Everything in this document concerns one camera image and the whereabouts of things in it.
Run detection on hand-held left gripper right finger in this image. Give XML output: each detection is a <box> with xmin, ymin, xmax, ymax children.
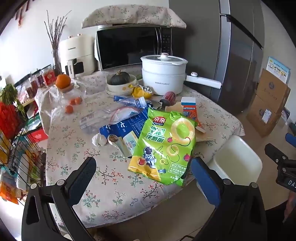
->
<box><xmin>190</xmin><ymin>157</ymin><xmax>273</xmax><ymax>241</ymax></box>

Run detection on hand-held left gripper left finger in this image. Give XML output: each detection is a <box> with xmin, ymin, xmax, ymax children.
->
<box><xmin>21</xmin><ymin>157</ymin><xmax>97</xmax><ymax>241</ymax></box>

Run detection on white tissue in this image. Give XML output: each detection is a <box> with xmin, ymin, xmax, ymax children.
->
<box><xmin>92</xmin><ymin>134</ymin><xmax>108</xmax><ymax>147</ymax></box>

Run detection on green snack bag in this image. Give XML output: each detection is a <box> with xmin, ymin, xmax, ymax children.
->
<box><xmin>128</xmin><ymin>107</ymin><xmax>197</xmax><ymax>186</ymax></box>

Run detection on white nut snack wrapper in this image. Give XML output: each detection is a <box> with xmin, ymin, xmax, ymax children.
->
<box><xmin>107</xmin><ymin>134</ymin><xmax>130</xmax><ymax>158</ymax></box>

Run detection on clear zip plastic bag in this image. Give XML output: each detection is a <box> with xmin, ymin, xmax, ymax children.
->
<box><xmin>79</xmin><ymin>98</ymin><xmax>148</xmax><ymax>135</ymax></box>

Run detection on red box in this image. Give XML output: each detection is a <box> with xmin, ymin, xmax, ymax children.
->
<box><xmin>28</xmin><ymin>128</ymin><xmax>49</xmax><ymax>143</ymax></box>

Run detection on orange white carton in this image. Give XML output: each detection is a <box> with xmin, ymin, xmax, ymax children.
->
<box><xmin>180</xmin><ymin>97</ymin><xmax>200</xmax><ymax>124</ymax></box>

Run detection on blue cardboard box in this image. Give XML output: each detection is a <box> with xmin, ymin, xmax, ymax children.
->
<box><xmin>99</xmin><ymin>95</ymin><xmax>151</xmax><ymax>142</ymax></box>

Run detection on glass jar wooden lid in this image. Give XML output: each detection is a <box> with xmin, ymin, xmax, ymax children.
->
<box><xmin>52</xmin><ymin>84</ymin><xmax>85</xmax><ymax>114</ymax></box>

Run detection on red drink can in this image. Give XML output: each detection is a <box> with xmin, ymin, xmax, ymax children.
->
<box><xmin>160</xmin><ymin>91</ymin><xmax>177</xmax><ymax>109</ymax></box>

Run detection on red mesh bag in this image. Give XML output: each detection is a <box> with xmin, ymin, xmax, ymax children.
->
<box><xmin>0</xmin><ymin>102</ymin><xmax>22</xmax><ymax>139</ymax></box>

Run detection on white bowl yellow flowers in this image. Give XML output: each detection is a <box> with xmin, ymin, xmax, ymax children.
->
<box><xmin>106</xmin><ymin>74</ymin><xmax>137</xmax><ymax>92</ymax></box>

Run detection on large orange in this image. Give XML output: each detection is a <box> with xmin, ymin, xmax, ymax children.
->
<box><xmin>55</xmin><ymin>74</ymin><xmax>71</xmax><ymax>89</ymax></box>

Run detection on yellow foil snack bag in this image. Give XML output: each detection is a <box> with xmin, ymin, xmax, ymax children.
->
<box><xmin>132</xmin><ymin>85</ymin><xmax>153</xmax><ymax>99</ymax></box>

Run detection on green kabocha squash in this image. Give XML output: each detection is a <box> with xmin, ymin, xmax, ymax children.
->
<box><xmin>109</xmin><ymin>70</ymin><xmax>131</xmax><ymax>86</ymax></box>

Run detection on jar with red label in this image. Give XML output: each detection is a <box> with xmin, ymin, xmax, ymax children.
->
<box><xmin>41</xmin><ymin>65</ymin><xmax>57</xmax><ymax>87</ymax></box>

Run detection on jar of red dried fruit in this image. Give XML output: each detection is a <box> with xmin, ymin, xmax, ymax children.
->
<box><xmin>28</xmin><ymin>73</ymin><xmax>45</xmax><ymax>93</ymax></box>

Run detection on grey refrigerator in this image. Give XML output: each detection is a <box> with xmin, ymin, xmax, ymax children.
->
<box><xmin>169</xmin><ymin>0</ymin><xmax>272</xmax><ymax>114</ymax></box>

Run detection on green leafy bunch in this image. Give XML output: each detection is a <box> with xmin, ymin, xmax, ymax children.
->
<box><xmin>0</xmin><ymin>84</ymin><xmax>26</xmax><ymax>116</ymax></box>

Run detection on white electric pot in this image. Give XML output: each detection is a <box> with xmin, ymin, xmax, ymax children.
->
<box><xmin>141</xmin><ymin>53</ymin><xmax>221</xmax><ymax>96</ymax></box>

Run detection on white air fryer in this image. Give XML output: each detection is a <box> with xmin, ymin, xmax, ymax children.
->
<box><xmin>58</xmin><ymin>34</ymin><xmax>96</xmax><ymax>78</ymax></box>

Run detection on dried branches in vase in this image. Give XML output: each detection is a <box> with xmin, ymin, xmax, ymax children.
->
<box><xmin>44</xmin><ymin>10</ymin><xmax>72</xmax><ymax>70</ymax></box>

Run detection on black microwave oven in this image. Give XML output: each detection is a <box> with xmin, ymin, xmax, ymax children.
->
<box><xmin>94</xmin><ymin>25</ymin><xmax>173</xmax><ymax>72</ymax></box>

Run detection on floral cloth cover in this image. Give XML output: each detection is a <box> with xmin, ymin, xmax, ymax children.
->
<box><xmin>81</xmin><ymin>5</ymin><xmax>187</xmax><ymax>29</ymax></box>

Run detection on black wire rack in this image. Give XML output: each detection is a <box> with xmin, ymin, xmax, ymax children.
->
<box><xmin>0</xmin><ymin>125</ymin><xmax>47</xmax><ymax>204</ymax></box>

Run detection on wall poster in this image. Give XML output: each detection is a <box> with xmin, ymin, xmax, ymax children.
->
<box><xmin>266</xmin><ymin>56</ymin><xmax>291</xmax><ymax>84</ymax></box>

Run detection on red wall decoration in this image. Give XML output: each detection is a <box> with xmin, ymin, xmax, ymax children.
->
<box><xmin>17</xmin><ymin>0</ymin><xmax>35</xmax><ymax>28</ymax></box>

